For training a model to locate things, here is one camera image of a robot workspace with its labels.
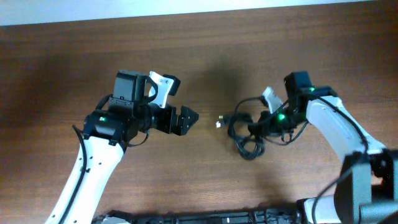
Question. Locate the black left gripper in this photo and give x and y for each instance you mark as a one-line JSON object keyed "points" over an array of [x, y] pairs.
{"points": [[182, 126]]}

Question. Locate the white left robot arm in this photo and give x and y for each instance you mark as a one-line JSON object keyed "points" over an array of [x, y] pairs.
{"points": [[137, 105]]}

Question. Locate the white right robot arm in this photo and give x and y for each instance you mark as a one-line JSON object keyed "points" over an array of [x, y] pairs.
{"points": [[366, 189]]}

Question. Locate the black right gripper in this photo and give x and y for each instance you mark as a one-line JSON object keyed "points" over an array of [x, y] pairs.
{"points": [[254, 128]]}

